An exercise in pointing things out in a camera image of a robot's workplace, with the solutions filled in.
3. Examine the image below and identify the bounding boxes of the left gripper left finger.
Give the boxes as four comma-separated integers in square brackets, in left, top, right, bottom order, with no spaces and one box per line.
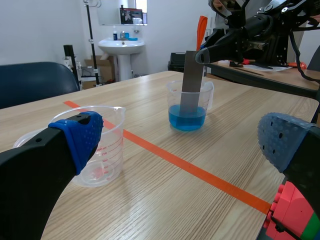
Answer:
[0,111,104,240]

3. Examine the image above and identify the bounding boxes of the black metal pole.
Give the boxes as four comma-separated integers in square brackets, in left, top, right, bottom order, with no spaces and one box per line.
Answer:
[83,0,101,87]

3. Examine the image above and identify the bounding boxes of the toy brick block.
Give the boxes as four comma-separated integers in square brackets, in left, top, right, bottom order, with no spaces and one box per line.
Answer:
[262,180,320,240]

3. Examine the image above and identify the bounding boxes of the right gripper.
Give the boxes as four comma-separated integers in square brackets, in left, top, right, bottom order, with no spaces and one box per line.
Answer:
[194,0,307,66]

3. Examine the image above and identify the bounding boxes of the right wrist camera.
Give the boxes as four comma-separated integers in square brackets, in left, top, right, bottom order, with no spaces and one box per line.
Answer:
[208,0,248,26]

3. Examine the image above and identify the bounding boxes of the black box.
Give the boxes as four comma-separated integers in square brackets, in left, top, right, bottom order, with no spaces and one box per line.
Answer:
[167,51,187,74]

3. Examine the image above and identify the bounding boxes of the wall mirror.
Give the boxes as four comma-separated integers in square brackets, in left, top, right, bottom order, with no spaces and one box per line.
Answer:
[96,0,149,27]

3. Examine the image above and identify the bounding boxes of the empty clear plastic beaker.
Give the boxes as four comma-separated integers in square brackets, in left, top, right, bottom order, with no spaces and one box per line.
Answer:
[12,105,127,189]

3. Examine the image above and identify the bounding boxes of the clear beaker with blue liquid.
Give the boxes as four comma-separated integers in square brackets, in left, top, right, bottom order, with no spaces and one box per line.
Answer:
[166,79,215,132]

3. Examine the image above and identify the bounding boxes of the grey metal plate orange strip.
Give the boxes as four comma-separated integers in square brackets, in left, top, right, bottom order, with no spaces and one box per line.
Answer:
[179,15,209,124]

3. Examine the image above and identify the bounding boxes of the brown cardboard box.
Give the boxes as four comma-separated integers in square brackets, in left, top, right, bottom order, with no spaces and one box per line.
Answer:
[83,54,116,89]

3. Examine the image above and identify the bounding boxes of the black cable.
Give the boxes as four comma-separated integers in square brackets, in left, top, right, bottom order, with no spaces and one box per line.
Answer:
[288,31,320,82]

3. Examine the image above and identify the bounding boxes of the dark blue chair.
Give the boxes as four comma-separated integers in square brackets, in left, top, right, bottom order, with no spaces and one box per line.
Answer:
[0,61,81,110]

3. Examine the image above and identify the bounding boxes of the white wash basin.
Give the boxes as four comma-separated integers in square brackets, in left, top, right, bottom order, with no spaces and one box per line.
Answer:
[97,36,146,82]

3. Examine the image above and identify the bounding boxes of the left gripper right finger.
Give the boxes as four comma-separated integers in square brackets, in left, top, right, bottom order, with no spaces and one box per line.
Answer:
[257,112,320,217]

